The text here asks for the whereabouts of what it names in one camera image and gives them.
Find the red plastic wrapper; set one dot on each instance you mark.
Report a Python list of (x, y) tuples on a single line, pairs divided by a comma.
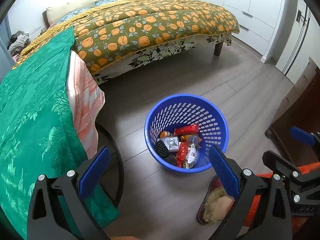
[(182, 153)]

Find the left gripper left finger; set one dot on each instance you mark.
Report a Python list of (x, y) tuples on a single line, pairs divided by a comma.
[(57, 208)]

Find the red snack wrapper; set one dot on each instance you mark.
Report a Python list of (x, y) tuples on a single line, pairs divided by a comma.
[(187, 129)]

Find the pile of clothes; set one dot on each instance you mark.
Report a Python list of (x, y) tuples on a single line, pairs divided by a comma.
[(18, 42)]

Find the dark wooden cabinet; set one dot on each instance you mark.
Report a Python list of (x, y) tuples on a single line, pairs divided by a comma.
[(299, 108)]

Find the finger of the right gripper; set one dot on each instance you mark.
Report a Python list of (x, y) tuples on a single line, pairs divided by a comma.
[(280, 166), (304, 137)]

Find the person's left hand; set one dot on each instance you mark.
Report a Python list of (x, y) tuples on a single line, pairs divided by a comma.
[(124, 238)]

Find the orange garment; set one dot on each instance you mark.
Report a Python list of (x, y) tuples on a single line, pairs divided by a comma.
[(295, 222)]

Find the green floral tablecloth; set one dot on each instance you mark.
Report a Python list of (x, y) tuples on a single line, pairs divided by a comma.
[(37, 132)]

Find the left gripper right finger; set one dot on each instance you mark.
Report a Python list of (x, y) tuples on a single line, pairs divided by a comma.
[(271, 221)]

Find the left blue patterned pillow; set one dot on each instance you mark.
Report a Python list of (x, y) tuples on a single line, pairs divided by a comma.
[(70, 15)]

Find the gold silver foil bag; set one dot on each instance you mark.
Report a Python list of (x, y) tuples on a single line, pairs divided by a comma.
[(192, 157)]

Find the clear Kuromi plastic box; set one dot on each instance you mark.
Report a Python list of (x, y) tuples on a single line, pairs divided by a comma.
[(171, 143)]

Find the crushed orange Fanta can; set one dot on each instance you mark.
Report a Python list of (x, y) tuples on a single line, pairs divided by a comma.
[(191, 139)]

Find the blue-grey curtain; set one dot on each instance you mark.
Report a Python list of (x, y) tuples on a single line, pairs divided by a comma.
[(6, 60)]

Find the black foam fruit net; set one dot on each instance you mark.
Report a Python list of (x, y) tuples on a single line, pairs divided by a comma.
[(163, 152)]

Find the brown fuzzy slipper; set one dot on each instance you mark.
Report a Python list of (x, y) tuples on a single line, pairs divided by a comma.
[(216, 204)]

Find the orange snack wrapper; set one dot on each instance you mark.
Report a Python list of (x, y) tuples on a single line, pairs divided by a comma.
[(165, 134)]

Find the blue plastic trash basket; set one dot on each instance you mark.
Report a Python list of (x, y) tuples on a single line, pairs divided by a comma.
[(183, 110)]

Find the beige padded headboard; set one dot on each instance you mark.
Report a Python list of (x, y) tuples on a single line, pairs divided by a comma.
[(87, 1)]

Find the pink striped cloth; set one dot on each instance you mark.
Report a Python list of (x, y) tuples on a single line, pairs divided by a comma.
[(86, 100)]

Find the bed with orange quilt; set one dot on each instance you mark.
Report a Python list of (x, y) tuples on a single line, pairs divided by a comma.
[(122, 35)]

